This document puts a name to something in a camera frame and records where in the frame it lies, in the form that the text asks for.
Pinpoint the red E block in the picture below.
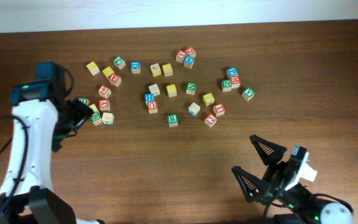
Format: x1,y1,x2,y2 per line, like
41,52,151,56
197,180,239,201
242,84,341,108
108,73,122,87

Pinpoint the yellow S letter block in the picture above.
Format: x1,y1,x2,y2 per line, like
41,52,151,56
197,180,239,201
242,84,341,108
166,84,177,97

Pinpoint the blue P block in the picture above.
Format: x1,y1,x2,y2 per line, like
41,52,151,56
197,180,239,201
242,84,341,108
226,67,239,78

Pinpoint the blue H block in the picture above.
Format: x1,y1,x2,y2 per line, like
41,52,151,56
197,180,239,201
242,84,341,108
144,93,155,105

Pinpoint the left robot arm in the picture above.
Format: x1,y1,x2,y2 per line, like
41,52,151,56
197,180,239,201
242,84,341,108
0,62,94,224

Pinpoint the red Q block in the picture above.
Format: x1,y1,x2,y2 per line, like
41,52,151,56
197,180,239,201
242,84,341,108
185,47,196,58

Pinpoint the wooden block blue side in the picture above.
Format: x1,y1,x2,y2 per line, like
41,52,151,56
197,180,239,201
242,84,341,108
188,102,201,117

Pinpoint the red M block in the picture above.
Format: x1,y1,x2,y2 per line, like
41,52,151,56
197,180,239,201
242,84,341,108
230,76,241,88

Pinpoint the green B block lower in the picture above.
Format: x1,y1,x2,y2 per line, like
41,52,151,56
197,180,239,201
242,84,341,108
91,112,102,126

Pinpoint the yellow block far left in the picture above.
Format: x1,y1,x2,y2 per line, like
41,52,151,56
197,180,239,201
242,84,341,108
86,62,100,76

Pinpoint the blue D block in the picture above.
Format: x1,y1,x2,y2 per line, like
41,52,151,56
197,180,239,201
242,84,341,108
131,61,141,74

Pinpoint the green n block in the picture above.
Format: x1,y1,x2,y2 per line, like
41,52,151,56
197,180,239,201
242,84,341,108
186,82,197,95
221,80,232,92

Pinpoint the yellow block top centre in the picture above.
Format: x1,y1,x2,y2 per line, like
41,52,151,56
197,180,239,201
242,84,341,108
162,63,173,77

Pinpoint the green B block left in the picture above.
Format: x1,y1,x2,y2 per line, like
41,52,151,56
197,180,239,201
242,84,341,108
78,98,90,106

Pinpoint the blue X block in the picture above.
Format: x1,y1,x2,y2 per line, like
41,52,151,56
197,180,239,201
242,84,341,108
183,55,195,69

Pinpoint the green b block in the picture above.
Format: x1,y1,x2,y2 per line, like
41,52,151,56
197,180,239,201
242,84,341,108
78,98,90,106
91,112,102,126

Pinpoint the red U block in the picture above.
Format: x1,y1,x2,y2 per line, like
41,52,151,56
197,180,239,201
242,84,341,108
147,101,158,114

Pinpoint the red I block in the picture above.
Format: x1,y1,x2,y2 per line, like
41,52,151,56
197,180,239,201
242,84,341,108
213,103,226,116

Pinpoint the red 6 block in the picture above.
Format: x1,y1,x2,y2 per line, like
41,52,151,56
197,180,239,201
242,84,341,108
98,85,111,98

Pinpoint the green R letter block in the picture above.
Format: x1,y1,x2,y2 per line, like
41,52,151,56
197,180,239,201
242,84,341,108
167,114,178,128

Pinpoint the green N block centre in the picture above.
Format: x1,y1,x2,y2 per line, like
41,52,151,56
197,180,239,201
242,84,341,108
186,82,197,95

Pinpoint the yellow B block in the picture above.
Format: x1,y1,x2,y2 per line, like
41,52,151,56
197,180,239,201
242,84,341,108
203,93,215,106

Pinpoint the yellow block lower left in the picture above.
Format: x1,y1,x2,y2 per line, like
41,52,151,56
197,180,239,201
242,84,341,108
89,104,99,113

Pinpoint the plain wooden block centre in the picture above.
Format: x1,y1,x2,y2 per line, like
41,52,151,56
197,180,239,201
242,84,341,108
149,83,160,96

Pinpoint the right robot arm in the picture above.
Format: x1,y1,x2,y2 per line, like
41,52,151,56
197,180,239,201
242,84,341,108
232,134,354,224

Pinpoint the green V block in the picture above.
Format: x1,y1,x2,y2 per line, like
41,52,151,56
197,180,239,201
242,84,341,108
242,88,255,101

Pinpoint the green N block right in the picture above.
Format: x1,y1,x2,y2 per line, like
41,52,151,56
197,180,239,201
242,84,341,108
221,80,232,92

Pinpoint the yellow A block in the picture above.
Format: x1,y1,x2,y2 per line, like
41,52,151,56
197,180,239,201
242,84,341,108
150,63,162,77

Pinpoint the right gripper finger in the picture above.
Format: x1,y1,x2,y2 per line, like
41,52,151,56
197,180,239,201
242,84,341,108
250,134,287,166
231,166,273,203

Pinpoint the yellow block beside E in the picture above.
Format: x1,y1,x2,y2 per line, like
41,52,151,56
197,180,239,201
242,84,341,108
103,67,114,79

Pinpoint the green P block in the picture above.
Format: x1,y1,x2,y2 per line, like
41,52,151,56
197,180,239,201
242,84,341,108
113,56,126,70

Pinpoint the wooden block green side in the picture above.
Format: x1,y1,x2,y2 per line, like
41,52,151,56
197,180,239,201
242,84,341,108
102,112,114,125

